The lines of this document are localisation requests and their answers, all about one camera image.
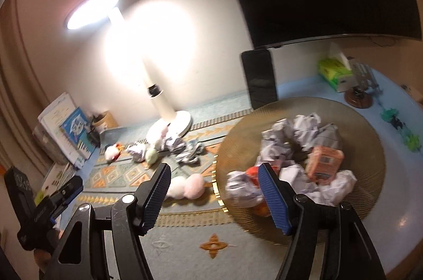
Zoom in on person's left hand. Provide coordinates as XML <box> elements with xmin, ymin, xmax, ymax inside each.
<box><xmin>33</xmin><ymin>229</ymin><xmax>63</xmax><ymax>273</ymax></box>

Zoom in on green tissue box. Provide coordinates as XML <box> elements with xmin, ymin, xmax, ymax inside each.
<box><xmin>318</xmin><ymin>58</ymin><xmax>354</xmax><ymax>92</ymax></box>

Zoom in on upright white papers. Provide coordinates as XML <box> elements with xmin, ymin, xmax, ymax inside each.
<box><xmin>38</xmin><ymin>92</ymin><xmax>85</xmax><ymax>169</ymax></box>

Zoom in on green toy figures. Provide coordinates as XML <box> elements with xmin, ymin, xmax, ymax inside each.
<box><xmin>381</xmin><ymin>108</ymin><xmax>422</xmax><ymax>152</ymax></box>

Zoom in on small orange carton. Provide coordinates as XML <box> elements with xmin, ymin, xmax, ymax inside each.
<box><xmin>305</xmin><ymin>145</ymin><xmax>344</xmax><ymax>185</ymax></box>

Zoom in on gridded paper ball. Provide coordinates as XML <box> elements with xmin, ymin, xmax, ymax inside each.
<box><xmin>255</xmin><ymin>119</ymin><xmax>295</xmax><ymax>169</ymax></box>

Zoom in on small metal stand ornament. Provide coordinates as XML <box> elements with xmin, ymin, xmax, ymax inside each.
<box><xmin>344</xmin><ymin>57</ymin><xmax>382</xmax><ymax>109</ymax></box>

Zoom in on three-ball dango plush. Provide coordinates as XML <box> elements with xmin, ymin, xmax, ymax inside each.
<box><xmin>145</xmin><ymin>126</ymin><xmax>168</xmax><ymax>167</ymax></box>

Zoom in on large grey paper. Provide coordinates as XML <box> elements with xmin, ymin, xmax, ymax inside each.
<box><xmin>293</xmin><ymin>113</ymin><xmax>343</xmax><ymax>152</ymax></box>

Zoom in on black phone on stand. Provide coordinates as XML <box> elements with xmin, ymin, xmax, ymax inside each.
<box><xmin>241</xmin><ymin>48</ymin><xmax>278</xmax><ymax>109</ymax></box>

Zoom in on white desk lamp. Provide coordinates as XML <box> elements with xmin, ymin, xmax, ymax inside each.
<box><xmin>65</xmin><ymin>0</ymin><xmax>192</xmax><ymax>142</ymax></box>

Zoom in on patterned blue woven rug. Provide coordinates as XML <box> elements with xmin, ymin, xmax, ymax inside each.
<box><xmin>60</xmin><ymin>92</ymin><xmax>287</xmax><ymax>279</ymax></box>

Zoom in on black mesh pen holder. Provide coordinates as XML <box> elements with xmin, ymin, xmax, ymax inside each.
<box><xmin>87</xmin><ymin>126</ymin><xmax>100</xmax><ymax>148</ymax></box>

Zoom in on golden ribbed bowl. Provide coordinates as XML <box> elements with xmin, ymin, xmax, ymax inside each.
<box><xmin>215</xmin><ymin>96</ymin><xmax>387</xmax><ymax>244</ymax></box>

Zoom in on white kitty plush toy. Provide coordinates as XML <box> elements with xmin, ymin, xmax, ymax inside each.
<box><xmin>104</xmin><ymin>143</ymin><xmax>125</xmax><ymax>163</ymax></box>

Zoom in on orange snack packet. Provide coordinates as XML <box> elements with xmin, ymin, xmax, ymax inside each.
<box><xmin>246</xmin><ymin>166</ymin><xmax>270</xmax><ymax>217</ymax></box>

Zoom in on flat stack of books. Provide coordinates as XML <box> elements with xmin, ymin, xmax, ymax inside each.
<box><xmin>34</xmin><ymin>163</ymin><xmax>75</xmax><ymax>205</ymax></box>

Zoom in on blue boxed book set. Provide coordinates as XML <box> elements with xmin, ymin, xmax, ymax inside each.
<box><xmin>60</xmin><ymin>107</ymin><xmax>95</xmax><ymax>160</ymax></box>

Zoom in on leaning books at left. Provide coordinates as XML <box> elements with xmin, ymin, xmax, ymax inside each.
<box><xmin>32</xmin><ymin>122</ymin><xmax>68</xmax><ymax>165</ymax></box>

